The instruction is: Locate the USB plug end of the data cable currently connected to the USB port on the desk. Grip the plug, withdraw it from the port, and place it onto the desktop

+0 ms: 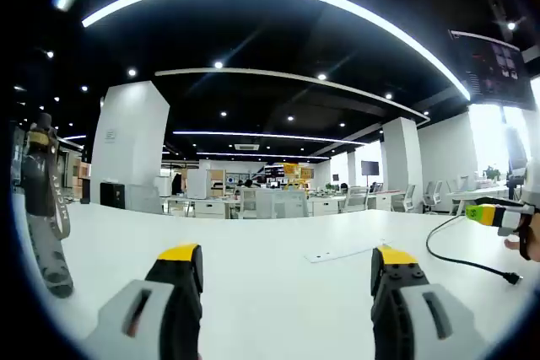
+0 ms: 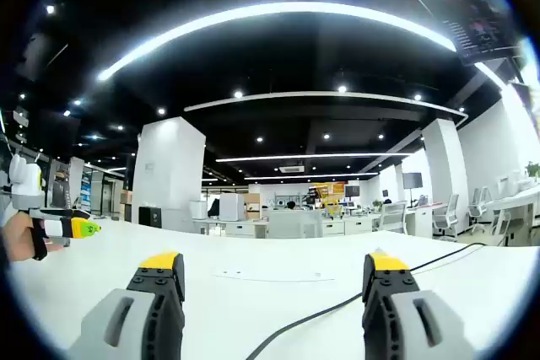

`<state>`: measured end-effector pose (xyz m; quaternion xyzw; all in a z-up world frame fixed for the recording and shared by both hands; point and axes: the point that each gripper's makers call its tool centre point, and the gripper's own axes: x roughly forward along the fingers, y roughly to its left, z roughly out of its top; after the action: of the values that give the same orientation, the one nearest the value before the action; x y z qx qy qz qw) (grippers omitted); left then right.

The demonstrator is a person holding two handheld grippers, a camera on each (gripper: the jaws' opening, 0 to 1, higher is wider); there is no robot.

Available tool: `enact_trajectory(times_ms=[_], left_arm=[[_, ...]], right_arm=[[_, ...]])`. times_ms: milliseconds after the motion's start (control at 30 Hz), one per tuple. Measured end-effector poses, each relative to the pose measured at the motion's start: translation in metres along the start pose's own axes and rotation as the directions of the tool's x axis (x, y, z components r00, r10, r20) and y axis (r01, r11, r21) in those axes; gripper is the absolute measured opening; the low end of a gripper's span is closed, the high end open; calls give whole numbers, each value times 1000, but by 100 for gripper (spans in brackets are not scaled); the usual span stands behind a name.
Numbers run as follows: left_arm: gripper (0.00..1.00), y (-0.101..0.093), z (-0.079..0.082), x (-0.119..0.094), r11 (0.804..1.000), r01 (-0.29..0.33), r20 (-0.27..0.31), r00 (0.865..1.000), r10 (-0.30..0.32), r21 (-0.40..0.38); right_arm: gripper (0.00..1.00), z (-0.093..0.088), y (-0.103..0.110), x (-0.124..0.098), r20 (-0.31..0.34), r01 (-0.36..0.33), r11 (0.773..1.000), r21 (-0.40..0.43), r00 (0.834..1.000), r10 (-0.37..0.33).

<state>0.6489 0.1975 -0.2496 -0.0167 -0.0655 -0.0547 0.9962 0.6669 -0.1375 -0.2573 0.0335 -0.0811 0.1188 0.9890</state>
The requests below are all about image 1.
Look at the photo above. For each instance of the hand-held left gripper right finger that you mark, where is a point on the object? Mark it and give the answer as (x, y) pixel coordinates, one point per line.
(422, 322)

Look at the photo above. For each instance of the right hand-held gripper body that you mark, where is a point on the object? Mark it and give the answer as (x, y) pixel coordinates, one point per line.
(533, 187)

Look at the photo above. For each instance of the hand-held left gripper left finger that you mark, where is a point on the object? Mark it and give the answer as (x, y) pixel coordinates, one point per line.
(126, 318)

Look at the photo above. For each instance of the white desk USB port panel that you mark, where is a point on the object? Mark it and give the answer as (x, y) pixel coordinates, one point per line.
(346, 252)

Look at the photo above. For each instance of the white desk desktop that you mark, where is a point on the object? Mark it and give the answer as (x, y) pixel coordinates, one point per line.
(270, 250)

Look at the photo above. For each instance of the grey desk partition screen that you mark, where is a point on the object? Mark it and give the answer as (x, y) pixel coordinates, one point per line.
(282, 203)

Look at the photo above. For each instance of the person's right hand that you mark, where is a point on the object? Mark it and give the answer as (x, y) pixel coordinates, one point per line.
(536, 242)

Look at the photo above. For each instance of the green potted plant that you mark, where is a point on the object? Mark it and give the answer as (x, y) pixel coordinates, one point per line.
(492, 173)

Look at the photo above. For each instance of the black low cabinet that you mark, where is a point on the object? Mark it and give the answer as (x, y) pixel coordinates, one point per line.
(112, 195)

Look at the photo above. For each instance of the hanging monitor screen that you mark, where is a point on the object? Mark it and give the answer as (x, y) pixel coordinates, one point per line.
(493, 69)

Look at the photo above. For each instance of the dark screen on stand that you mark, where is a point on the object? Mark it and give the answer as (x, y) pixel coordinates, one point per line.
(369, 167)

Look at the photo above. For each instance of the white tall appliance cabinet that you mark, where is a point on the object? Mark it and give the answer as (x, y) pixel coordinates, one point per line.
(197, 184)

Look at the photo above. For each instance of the yellow storage shelving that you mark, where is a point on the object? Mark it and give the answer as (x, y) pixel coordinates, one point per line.
(295, 170)

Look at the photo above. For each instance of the ceiling air vent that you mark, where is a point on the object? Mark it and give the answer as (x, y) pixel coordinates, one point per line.
(246, 146)

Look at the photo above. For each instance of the thin straight ceiling light strip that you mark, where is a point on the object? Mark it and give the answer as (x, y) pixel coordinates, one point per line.
(270, 135)

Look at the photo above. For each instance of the white curved ceiling trim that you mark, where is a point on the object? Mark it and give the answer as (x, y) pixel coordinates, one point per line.
(295, 77)

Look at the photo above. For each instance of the group of ceiling spot lights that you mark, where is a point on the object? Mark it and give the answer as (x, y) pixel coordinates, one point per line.
(218, 65)

